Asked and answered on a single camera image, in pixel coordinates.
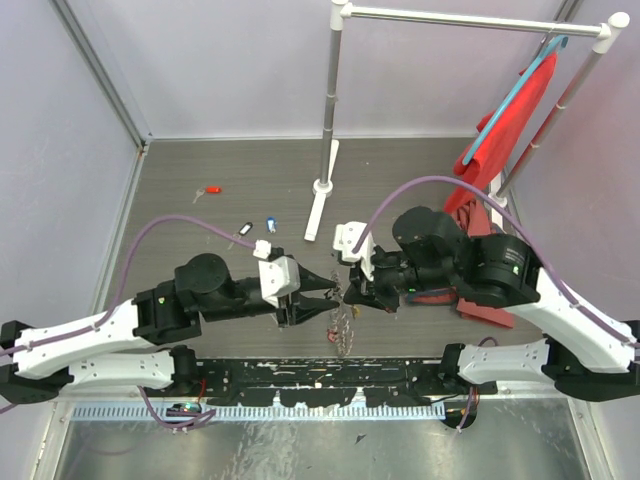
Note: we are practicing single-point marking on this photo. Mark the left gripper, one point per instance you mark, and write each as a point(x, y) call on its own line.
point(306, 309)

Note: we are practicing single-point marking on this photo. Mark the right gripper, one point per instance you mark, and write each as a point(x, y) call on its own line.
point(365, 285)

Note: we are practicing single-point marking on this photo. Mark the metal disc keyring organizer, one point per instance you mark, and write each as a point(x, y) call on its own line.
point(340, 319)

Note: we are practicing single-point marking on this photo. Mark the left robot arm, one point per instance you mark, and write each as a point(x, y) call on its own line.
point(139, 342)

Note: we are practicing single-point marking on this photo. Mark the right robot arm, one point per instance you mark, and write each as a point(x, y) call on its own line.
point(589, 362)

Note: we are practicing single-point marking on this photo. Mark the blue key tag with key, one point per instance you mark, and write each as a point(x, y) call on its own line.
point(271, 225)

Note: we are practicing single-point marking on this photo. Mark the key with black tag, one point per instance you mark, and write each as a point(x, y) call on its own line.
point(241, 233)

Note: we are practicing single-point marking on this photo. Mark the key with small red tag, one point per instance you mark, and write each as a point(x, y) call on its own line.
point(207, 190)

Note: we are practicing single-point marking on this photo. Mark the blue clothes hanger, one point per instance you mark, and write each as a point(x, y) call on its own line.
point(515, 95)

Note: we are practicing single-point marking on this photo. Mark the red cloth on hanger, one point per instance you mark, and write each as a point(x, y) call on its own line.
point(495, 151)

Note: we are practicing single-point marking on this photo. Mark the white clothes rack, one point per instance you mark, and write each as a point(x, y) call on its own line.
point(431, 68)

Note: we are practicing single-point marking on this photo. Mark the white slotted cable duct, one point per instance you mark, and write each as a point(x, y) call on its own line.
point(357, 411)

